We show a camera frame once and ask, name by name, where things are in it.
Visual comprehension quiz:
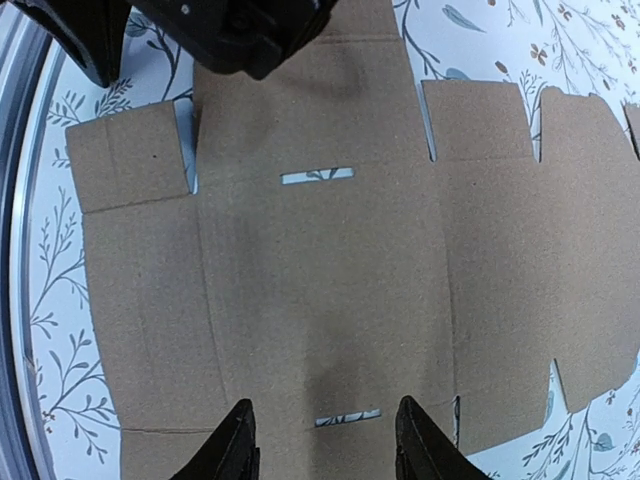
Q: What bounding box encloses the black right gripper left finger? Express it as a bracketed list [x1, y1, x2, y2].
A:
[171, 398, 260, 480]

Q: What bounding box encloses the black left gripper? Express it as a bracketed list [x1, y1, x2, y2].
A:
[12, 0, 333, 88]

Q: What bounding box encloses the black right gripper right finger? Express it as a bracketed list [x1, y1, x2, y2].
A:
[395, 395, 483, 480]

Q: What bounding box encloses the brown cardboard box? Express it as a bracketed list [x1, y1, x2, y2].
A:
[66, 1, 639, 479]

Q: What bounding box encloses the floral patterned table mat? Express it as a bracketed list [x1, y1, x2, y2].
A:
[28, 1, 639, 479]

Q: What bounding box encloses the aluminium front rail base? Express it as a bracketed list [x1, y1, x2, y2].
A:
[1, 4, 55, 479]

